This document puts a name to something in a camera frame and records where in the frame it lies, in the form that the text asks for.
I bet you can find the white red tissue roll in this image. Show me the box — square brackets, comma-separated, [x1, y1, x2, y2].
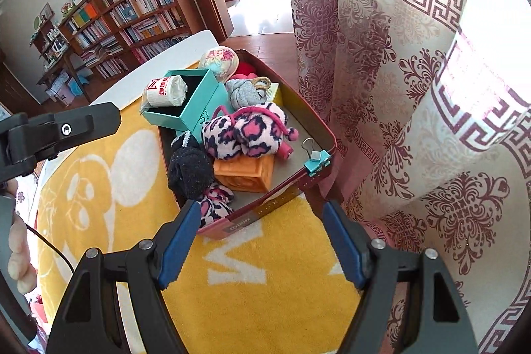
[144, 75, 188, 108]

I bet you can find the black fuzzy sock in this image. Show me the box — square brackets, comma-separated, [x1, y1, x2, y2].
[167, 131, 214, 200]

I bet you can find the teal box base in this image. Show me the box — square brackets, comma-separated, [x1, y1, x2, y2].
[140, 69, 219, 132]

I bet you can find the teal box lid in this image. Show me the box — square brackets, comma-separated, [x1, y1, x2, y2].
[171, 84, 231, 142]

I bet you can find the floral cream sock ball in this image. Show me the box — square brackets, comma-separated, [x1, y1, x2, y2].
[199, 46, 239, 83]

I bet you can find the grey sock ball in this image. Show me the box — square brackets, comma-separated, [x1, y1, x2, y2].
[225, 76, 272, 110]

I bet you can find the orange rubber cube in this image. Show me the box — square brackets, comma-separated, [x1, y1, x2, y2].
[213, 155, 274, 193]

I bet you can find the leopard print plush pouch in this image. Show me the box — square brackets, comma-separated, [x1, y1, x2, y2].
[201, 102, 299, 160]

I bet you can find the wooden desk with clutter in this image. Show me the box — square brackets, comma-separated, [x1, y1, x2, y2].
[37, 47, 92, 103]

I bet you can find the person's left hand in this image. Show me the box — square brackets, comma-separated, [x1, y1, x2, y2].
[5, 178, 39, 296]

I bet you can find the wooden bookshelf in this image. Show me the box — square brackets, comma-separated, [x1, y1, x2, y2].
[40, 0, 204, 81]

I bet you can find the yellow white blanket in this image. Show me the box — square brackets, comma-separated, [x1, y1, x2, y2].
[32, 80, 359, 353]

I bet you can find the pink knot toy in box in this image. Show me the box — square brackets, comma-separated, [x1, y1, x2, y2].
[230, 61, 258, 80]

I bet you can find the small pale green carton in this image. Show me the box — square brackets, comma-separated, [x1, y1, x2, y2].
[266, 83, 283, 107]

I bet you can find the teal binder clip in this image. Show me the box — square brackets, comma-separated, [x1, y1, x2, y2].
[301, 137, 331, 177]

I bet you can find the red tin box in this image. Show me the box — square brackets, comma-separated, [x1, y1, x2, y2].
[158, 50, 336, 239]

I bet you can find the patterned purple curtain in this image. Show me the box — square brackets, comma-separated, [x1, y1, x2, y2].
[291, 0, 530, 353]

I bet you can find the black cable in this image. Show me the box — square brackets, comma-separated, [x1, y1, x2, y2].
[24, 222, 76, 276]

